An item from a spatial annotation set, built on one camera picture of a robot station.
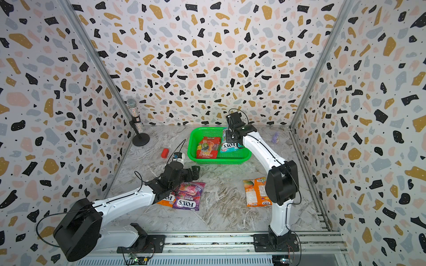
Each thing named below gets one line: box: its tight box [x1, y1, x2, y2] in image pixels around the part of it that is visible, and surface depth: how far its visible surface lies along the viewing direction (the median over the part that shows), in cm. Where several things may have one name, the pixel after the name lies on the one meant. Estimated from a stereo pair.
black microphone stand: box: [127, 98, 151, 147], surface depth 108 cm
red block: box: [160, 147, 170, 159], surface depth 106 cm
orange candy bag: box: [242, 176, 273, 208], surface depth 90 cm
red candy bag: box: [196, 136, 221, 159], surface depth 105 cm
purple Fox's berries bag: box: [172, 181, 206, 212], surface depth 87 cm
